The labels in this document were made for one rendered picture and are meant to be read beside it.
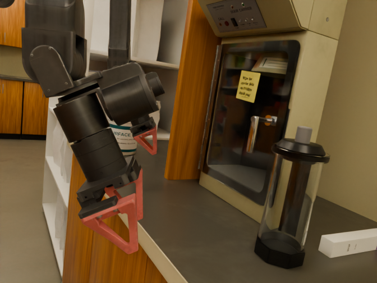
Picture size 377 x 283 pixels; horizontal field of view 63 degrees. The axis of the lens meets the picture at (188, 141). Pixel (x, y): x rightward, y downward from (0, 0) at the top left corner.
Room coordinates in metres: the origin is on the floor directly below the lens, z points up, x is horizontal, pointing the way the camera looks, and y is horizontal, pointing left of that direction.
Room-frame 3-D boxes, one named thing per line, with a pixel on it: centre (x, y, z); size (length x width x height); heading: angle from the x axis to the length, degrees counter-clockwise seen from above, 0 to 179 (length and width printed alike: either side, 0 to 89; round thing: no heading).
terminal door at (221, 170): (0.85, -0.13, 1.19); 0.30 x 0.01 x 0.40; 32
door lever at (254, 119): (0.74, -0.16, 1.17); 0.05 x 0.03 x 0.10; 122
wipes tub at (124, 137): (1.27, 0.28, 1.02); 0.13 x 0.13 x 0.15
